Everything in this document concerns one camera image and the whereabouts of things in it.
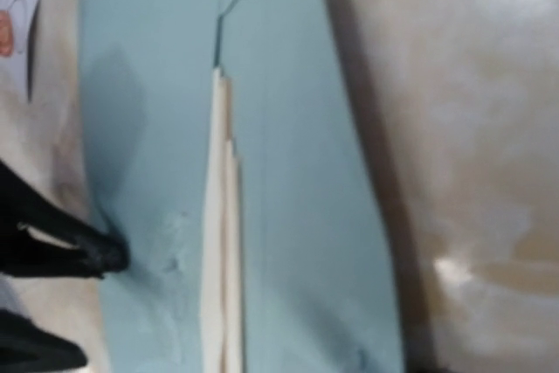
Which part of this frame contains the teal paper envelope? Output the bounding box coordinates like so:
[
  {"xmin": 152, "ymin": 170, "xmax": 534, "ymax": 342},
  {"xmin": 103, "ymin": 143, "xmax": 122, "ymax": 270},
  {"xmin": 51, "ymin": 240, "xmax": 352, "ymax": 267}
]
[{"xmin": 79, "ymin": 0, "xmax": 404, "ymax": 372}]

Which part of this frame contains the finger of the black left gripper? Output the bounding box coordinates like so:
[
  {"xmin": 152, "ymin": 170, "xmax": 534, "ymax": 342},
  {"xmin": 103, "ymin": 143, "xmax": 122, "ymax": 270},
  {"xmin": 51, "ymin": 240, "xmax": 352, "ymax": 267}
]
[
  {"xmin": 1, "ymin": 309, "xmax": 87, "ymax": 372},
  {"xmin": 1, "ymin": 163, "xmax": 129, "ymax": 279}
]

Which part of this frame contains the beige lined letter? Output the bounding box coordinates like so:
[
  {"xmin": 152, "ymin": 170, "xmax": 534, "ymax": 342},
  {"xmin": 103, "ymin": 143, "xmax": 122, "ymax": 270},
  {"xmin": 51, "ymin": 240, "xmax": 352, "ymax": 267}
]
[{"xmin": 200, "ymin": 67, "xmax": 244, "ymax": 372}]

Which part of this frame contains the white sticker sheet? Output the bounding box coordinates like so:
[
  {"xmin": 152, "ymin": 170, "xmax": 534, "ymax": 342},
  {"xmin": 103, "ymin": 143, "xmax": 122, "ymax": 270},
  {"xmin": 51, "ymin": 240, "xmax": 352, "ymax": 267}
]
[{"xmin": 1, "ymin": 0, "xmax": 40, "ymax": 102}]

